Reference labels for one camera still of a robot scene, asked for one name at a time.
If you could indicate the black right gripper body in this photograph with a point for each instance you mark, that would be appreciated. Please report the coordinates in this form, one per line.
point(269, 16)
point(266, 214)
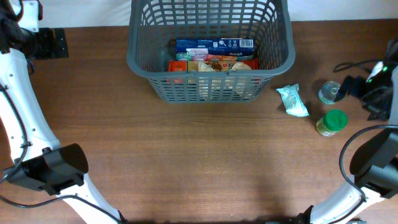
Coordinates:
point(377, 99)

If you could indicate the silver pull-tab tin can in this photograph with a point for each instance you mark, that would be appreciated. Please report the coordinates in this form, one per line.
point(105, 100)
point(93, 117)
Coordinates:
point(327, 93)

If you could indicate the green-lidded glass jar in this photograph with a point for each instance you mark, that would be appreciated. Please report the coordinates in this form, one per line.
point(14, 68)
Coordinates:
point(332, 122)

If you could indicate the teal plastic packet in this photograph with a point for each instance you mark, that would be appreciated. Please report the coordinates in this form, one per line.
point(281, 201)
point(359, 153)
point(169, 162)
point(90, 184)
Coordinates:
point(293, 104)

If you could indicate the blue Kimberly-Clark tissue box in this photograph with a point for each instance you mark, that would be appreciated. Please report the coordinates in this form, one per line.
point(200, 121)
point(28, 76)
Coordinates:
point(219, 46)

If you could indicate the San Remo spaghetti packet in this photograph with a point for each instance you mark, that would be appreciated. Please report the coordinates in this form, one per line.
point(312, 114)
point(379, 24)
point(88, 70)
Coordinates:
point(212, 66)

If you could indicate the beige plastic packet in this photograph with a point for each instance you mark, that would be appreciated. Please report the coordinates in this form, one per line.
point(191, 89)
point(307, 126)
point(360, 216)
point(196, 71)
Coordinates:
point(221, 88)

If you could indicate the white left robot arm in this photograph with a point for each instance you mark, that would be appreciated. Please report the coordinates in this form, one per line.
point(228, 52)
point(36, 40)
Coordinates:
point(41, 163)

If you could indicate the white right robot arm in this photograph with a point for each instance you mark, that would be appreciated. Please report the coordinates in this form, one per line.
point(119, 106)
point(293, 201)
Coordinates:
point(372, 175)

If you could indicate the grey plastic lattice basket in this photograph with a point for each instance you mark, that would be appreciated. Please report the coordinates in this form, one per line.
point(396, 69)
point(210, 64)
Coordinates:
point(156, 26)

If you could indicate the black metal mounting plate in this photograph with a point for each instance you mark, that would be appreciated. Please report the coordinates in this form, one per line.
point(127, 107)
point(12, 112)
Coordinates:
point(50, 43)

